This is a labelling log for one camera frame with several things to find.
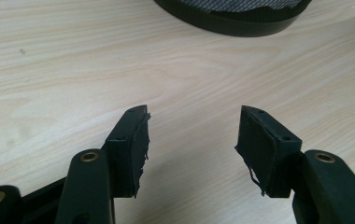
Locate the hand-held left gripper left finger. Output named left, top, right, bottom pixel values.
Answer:
left=103, top=105, right=152, bottom=199

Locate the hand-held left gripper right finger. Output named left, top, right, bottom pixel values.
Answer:
left=234, top=105, right=303, bottom=199

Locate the black mesh trash bin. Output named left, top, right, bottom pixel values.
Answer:
left=152, top=0, right=313, bottom=38

